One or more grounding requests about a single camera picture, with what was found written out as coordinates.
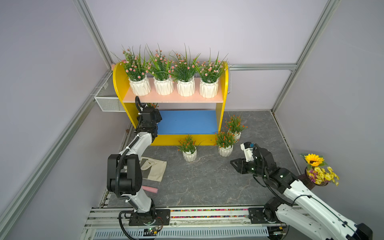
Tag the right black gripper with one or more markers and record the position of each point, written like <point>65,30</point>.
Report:
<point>241,163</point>

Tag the pink flower pot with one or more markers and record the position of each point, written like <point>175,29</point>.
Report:
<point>161,68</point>
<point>210,71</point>
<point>136,69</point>
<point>183,72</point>

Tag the orange flower pot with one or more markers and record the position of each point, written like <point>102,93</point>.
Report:
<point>235,126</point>
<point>225,142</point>
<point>152,105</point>
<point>188,148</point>

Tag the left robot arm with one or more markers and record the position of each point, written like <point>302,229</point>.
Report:
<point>124,174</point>

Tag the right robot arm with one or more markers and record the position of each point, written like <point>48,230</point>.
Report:
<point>294,204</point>

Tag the yellow rack with shelves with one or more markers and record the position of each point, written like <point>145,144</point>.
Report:
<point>175,125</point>

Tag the sunflower bouquet in basket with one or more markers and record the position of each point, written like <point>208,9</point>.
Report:
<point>318,172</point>

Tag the beige gardening glove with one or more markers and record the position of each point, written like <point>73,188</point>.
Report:
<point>152,169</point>

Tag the white mesh basket left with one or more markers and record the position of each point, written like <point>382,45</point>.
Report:
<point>105,96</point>

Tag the purple trowel pink handle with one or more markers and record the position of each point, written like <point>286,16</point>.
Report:
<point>150,189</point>

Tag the white wire basket rear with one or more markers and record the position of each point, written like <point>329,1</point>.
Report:
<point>229,79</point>

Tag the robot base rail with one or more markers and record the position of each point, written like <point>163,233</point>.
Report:
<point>189,223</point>

